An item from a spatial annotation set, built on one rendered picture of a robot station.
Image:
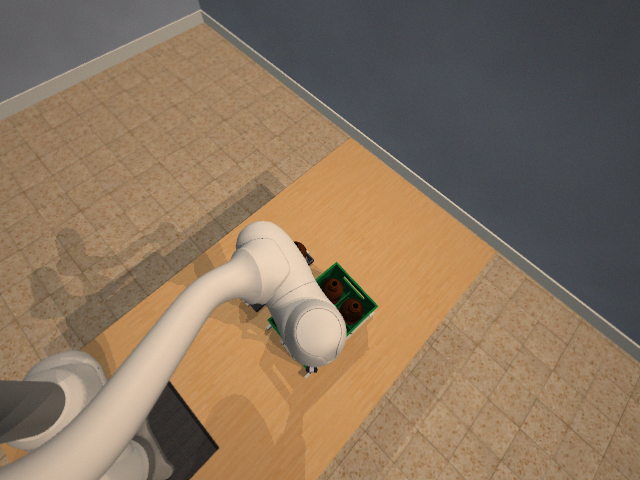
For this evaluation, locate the brown glass bottle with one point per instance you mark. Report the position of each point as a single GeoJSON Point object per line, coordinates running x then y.
{"type": "Point", "coordinates": [302, 249]}
{"type": "Point", "coordinates": [353, 313]}
{"type": "Point", "coordinates": [333, 289]}

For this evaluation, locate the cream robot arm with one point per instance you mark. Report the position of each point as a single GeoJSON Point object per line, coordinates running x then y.
{"type": "Point", "coordinates": [266, 268]}

